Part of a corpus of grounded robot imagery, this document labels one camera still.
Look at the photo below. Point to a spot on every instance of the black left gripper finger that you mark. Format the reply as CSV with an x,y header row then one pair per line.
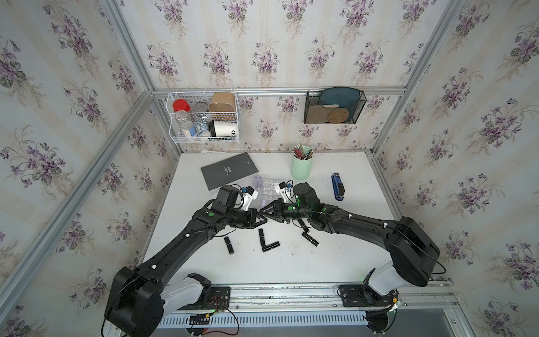
x,y
261,222
260,215

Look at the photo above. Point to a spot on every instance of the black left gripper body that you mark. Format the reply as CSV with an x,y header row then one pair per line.
x,y
250,219

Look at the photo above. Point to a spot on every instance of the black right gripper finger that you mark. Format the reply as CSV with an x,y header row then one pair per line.
x,y
268,205
269,214

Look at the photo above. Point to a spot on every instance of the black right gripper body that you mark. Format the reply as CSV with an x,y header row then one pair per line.
x,y
281,206

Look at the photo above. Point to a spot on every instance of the black lipstick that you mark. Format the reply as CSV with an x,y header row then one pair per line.
x,y
229,245
303,225
310,239
271,246
261,237

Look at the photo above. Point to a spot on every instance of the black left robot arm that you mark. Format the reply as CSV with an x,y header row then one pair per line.
x,y
140,298

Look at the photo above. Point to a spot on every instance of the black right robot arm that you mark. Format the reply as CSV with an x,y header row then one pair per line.
x,y
413,253

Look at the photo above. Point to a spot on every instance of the clear acrylic lipstick organizer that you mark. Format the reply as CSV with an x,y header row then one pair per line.
x,y
267,193

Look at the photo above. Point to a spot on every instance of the green pen cup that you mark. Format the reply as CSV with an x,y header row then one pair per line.
x,y
302,162

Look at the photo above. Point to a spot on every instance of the dark grey book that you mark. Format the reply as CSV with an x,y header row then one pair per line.
x,y
227,171

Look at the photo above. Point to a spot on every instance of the white black cylinder device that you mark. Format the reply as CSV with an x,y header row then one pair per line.
x,y
221,129

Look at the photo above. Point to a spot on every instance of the round cork coaster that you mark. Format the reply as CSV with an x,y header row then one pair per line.
x,y
338,116

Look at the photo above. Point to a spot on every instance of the clear plastic bottle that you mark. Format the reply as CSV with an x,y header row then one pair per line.
x,y
185,124

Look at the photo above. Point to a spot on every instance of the teal folder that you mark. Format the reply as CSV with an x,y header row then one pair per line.
x,y
343,97

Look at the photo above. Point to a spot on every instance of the red lid jar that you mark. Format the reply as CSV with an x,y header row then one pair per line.
x,y
181,105

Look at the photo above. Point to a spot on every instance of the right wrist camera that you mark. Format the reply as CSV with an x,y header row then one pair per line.
x,y
285,189

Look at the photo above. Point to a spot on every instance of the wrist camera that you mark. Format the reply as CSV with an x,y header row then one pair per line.
x,y
249,195
285,189

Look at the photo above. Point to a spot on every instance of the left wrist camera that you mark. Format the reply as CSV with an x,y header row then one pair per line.
x,y
249,195

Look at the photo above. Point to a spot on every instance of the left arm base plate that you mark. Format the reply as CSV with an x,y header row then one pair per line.
x,y
216,298

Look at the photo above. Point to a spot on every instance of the black mesh wall holder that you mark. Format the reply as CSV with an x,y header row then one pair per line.
x,y
317,114

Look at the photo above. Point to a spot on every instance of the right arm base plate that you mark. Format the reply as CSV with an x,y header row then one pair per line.
x,y
360,295

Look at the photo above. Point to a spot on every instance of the white wire basket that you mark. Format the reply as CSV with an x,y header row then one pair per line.
x,y
200,116

